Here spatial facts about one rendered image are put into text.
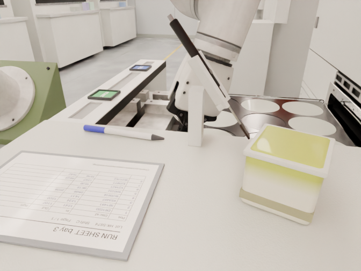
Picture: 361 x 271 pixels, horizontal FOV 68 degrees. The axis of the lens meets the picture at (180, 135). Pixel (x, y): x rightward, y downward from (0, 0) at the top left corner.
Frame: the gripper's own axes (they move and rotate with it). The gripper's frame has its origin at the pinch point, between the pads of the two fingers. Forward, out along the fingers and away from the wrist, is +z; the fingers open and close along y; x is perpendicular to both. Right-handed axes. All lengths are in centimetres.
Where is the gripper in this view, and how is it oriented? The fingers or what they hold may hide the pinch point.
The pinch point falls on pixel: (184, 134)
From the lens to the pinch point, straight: 53.2
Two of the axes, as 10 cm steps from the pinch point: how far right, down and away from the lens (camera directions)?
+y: -8.8, -1.5, -4.6
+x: 3.6, 4.3, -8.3
